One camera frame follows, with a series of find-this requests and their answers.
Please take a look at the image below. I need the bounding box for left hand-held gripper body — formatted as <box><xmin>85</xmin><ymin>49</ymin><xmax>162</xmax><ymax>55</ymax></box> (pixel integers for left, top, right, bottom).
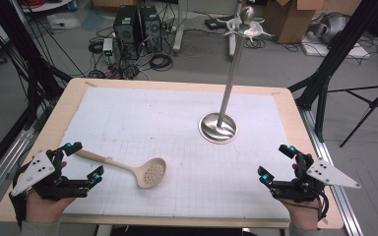
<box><xmin>10</xmin><ymin>148</ymin><xmax>92</xmax><ymax>202</ymax></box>

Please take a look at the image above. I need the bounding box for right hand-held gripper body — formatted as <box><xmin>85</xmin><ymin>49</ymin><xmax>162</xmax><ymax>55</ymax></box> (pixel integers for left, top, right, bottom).
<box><xmin>268</xmin><ymin>152</ymin><xmax>362</xmax><ymax>204</ymax></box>

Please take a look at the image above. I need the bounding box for beige slotted spoon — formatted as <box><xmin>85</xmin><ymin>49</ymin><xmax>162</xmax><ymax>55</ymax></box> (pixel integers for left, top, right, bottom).
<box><xmin>75</xmin><ymin>148</ymin><xmax>167</xmax><ymax>190</ymax></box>

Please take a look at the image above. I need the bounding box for metal utensil stand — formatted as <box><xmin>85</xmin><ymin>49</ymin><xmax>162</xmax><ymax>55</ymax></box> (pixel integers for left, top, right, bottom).
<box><xmin>198</xmin><ymin>5</ymin><xmax>274</xmax><ymax>146</ymax></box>

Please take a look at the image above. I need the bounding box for person's left hand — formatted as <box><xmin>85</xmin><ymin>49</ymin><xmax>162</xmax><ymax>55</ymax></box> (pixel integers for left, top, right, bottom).
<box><xmin>25</xmin><ymin>189</ymin><xmax>77</xmax><ymax>224</ymax></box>

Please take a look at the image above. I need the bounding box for person's right hand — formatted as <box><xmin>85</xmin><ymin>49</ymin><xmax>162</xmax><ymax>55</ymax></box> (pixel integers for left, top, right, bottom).
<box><xmin>279</xmin><ymin>196</ymin><xmax>323</xmax><ymax>231</ymax></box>

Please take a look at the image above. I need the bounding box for black tripod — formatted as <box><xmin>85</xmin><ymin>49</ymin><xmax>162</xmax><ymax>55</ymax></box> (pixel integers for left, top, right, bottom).
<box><xmin>328</xmin><ymin>78</ymin><xmax>378</xmax><ymax>148</ymax></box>

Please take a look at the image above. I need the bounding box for white grid mat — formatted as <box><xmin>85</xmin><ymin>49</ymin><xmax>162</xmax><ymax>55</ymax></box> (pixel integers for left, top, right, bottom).
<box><xmin>60</xmin><ymin>86</ymin><xmax>296</xmax><ymax>220</ymax></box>

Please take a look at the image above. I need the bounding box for small white device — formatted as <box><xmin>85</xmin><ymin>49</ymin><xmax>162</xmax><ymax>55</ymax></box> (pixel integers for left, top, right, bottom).
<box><xmin>102</xmin><ymin>37</ymin><xmax>115</xmax><ymax>63</ymax></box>

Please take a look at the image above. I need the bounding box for flat white board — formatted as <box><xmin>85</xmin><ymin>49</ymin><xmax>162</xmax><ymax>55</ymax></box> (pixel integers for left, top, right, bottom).
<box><xmin>300</xmin><ymin>33</ymin><xmax>371</xmax><ymax>60</ymax></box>

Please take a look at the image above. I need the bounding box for open cardboard box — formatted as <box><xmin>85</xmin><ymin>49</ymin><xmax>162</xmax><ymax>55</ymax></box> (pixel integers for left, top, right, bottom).
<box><xmin>264</xmin><ymin>0</ymin><xmax>329</xmax><ymax>44</ymax></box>

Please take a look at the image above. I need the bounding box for black computer tower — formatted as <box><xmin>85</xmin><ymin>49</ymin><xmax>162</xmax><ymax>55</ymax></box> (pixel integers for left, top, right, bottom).
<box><xmin>112</xmin><ymin>5</ymin><xmax>142</xmax><ymax>61</ymax></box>
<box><xmin>139</xmin><ymin>5</ymin><xmax>163</xmax><ymax>53</ymax></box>

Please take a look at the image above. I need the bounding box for silver grey appliance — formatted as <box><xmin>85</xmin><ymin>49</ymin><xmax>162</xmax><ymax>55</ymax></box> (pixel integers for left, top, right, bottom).
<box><xmin>309</xmin><ymin>12</ymin><xmax>350</xmax><ymax>45</ymax></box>

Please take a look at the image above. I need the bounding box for flat black device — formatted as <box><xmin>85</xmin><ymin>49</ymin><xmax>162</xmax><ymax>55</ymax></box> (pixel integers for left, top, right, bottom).
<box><xmin>205</xmin><ymin>18</ymin><xmax>227</xmax><ymax>31</ymax></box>

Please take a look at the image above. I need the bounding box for white stand leg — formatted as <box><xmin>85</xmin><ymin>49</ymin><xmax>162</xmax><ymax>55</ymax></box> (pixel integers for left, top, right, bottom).
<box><xmin>172</xmin><ymin>0</ymin><xmax>186</xmax><ymax>55</ymax></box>

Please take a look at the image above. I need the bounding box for aluminium rail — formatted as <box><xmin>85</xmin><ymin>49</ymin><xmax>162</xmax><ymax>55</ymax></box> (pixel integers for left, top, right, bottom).
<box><xmin>0</xmin><ymin>127</ymin><xmax>35</xmax><ymax>214</ymax></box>
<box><xmin>299</xmin><ymin>107</ymin><xmax>363</xmax><ymax>236</ymax></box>

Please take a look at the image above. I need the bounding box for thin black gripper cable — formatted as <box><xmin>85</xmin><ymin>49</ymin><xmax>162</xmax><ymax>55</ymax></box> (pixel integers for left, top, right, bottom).
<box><xmin>317</xmin><ymin>191</ymin><xmax>330</xmax><ymax>221</ymax></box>

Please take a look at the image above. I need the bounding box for black wrist strap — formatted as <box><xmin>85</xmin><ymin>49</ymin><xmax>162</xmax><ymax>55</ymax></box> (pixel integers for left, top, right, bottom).
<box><xmin>9</xmin><ymin>163</ymin><xmax>28</xmax><ymax>228</ymax></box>

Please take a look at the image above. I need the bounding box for coil of black cable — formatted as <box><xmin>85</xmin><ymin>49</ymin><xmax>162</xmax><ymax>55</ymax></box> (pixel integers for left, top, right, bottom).
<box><xmin>149</xmin><ymin>53</ymin><xmax>174</xmax><ymax>72</ymax></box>
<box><xmin>88</xmin><ymin>39</ymin><xmax>104</xmax><ymax>55</ymax></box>

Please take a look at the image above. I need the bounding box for black metal frame strut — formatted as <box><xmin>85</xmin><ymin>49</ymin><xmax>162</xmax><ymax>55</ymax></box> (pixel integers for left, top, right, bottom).
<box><xmin>288</xmin><ymin>0</ymin><xmax>378</xmax><ymax>142</ymax></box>

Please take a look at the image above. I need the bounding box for black metal frame post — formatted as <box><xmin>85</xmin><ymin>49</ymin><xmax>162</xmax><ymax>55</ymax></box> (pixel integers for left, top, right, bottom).
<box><xmin>0</xmin><ymin>0</ymin><xmax>73</xmax><ymax>129</ymax></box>

